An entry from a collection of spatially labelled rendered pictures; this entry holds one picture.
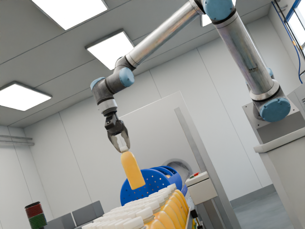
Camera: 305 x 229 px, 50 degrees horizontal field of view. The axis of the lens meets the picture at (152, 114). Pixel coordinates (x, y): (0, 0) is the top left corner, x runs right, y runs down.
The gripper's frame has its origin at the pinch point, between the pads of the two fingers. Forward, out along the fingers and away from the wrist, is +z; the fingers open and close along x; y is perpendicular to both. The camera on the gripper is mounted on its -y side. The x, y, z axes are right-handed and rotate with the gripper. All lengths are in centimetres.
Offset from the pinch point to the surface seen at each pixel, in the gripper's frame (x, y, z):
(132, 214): -11, -72, 25
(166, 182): -10.4, 17.8, 23.2
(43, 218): 35.0, -27.4, 15.9
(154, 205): -15, -65, 25
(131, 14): -26, 276, -204
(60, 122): 226, 547, -178
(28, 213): 39, -30, 12
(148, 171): -3.9, 17.8, 14.1
